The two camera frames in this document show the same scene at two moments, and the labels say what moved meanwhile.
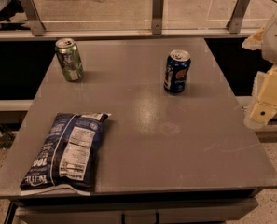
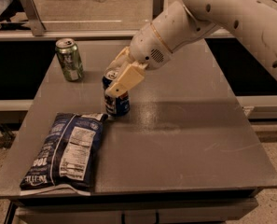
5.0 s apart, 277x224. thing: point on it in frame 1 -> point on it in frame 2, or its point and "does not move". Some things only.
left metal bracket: (34, 16) does not move
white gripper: (276, 41) -> (147, 48)
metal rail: (51, 35) does not move
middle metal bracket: (158, 1) does not move
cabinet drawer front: (137, 211) does not move
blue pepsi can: (177, 71) -> (118, 104)
